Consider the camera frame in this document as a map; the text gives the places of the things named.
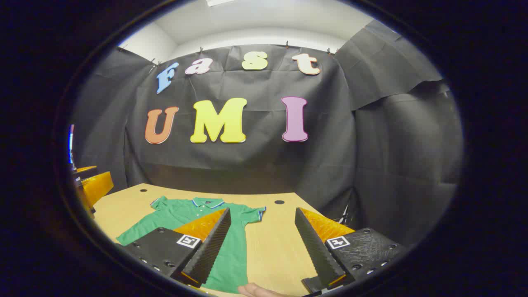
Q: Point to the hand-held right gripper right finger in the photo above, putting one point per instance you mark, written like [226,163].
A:
[317,251]

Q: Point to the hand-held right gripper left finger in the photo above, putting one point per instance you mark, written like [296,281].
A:
[210,251]

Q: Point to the ceiling light panel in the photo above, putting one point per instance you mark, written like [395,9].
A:
[220,2]

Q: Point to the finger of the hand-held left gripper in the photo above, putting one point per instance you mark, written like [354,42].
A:
[98,185]
[86,169]

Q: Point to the green T-shirt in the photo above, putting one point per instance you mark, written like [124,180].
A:
[173,216]

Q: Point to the black backdrop cloth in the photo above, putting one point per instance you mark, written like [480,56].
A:
[264,165]

